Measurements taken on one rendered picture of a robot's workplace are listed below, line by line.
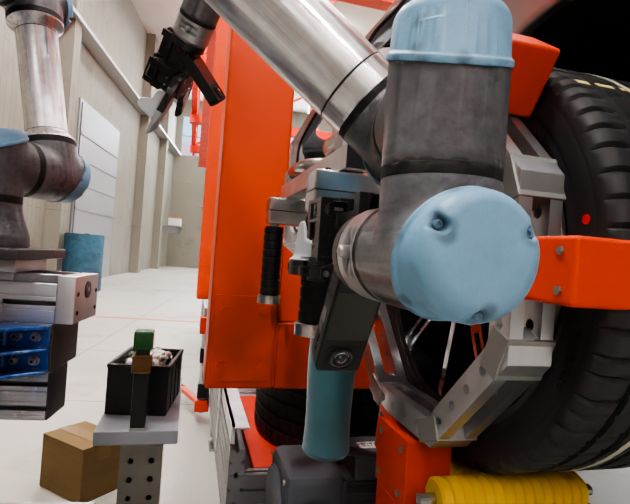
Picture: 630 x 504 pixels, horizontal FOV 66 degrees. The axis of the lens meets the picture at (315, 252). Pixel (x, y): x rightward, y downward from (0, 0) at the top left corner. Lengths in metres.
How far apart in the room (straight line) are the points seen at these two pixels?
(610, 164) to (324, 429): 0.61
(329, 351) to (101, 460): 1.46
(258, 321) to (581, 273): 0.79
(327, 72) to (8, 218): 0.79
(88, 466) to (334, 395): 1.11
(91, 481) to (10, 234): 1.02
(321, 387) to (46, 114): 0.82
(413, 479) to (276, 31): 0.67
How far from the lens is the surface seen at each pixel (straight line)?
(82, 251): 8.30
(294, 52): 0.44
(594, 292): 0.54
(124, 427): 1.17
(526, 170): 0.61
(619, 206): 0.62
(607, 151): 0.65
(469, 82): 0.30
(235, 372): 1.17
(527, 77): 0.71
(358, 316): 0.44
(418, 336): 1.02
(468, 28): 0.31
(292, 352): 1.18
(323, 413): 0.91
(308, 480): 1.06
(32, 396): 1.06
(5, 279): 1.05
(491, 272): 0.27
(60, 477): 1.92
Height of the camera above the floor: 0.85
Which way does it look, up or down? level
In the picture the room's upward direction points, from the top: 4 degrees clockwise
